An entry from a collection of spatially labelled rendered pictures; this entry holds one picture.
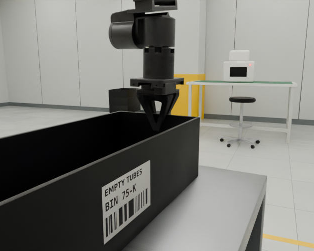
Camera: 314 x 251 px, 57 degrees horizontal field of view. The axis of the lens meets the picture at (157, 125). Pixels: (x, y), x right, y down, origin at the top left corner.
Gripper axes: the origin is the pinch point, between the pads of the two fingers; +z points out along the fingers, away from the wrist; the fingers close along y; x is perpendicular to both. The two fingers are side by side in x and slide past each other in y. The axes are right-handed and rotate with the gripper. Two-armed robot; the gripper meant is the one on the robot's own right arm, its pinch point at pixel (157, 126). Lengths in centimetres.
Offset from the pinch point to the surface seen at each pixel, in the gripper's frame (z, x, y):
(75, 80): 37, -472, -493
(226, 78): 11, -80, -385
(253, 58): -20, -65, -524
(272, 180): 92, 8, -221
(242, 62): -13, -60, -389
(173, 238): 8.2, 12.6, 20.3
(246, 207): 8.2, 18.8, 8.5
